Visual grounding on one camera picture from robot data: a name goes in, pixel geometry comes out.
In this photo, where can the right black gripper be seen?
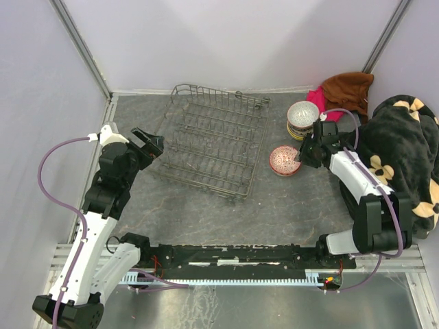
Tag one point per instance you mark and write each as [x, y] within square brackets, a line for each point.
[305, 159]

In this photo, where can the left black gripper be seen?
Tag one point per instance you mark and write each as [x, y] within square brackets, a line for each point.
[151, 151]

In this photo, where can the brown dotted pattern bowl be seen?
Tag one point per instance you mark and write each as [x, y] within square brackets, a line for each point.
[299, 130]

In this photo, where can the yellow rim blue pattern bowl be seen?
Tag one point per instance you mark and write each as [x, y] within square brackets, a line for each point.
[296, 137]

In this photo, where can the red diamond pattern bowl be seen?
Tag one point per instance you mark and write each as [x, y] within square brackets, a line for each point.
[284, 156]

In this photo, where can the grey hexagon pattern bowl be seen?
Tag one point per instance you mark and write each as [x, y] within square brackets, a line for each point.
[303, 113]

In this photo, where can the grey wire dish rack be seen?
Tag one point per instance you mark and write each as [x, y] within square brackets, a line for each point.
[212, 139]

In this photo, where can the red geometric pattern bowl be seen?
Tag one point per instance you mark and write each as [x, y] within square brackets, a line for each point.
[285, 171]

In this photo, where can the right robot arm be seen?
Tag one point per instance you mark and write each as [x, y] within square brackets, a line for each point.
[382, 219]

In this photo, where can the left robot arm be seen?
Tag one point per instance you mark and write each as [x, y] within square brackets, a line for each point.
[77, 298]

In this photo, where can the pink cloth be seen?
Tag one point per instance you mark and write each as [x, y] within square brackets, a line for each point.
[317, 97]

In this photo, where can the brown cloth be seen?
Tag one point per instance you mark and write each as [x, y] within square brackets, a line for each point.
[348, 91]

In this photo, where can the black flower blanket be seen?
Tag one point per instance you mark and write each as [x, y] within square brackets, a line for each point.
[399, 145]

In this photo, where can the black base bar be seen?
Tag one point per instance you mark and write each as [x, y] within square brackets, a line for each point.
[233, 261]

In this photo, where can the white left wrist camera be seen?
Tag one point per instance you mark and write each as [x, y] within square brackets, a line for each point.
[107, 135]

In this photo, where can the light blue cable duct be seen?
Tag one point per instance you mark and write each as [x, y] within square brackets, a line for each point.
[311, 279]

